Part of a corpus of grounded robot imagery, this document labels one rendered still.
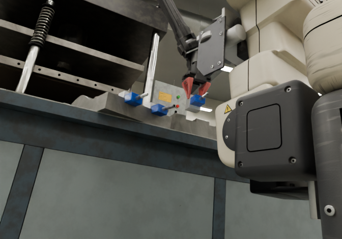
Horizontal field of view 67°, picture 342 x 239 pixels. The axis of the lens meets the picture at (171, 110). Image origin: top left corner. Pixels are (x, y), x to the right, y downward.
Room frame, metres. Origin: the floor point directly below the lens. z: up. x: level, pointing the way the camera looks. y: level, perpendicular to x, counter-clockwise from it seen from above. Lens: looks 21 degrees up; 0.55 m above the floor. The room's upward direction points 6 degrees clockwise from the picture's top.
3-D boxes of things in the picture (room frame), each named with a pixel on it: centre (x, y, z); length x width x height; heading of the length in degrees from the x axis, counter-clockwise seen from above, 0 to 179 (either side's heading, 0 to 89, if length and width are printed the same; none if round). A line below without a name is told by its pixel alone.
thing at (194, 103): (0.87, -0.10, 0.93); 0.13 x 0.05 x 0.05; 20
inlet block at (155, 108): (0.82, 0.03, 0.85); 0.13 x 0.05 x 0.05; 41
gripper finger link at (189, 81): (0.90, -0.07, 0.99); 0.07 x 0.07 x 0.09; 20
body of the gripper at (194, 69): (0.90, -0.09, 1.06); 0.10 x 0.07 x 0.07; 110
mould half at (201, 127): (1.20, -0.04, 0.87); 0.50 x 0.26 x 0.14; 23
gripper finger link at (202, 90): (0.91, -0.10, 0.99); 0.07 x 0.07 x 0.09; 20
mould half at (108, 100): (0.98, 0.26, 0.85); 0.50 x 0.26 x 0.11; 41
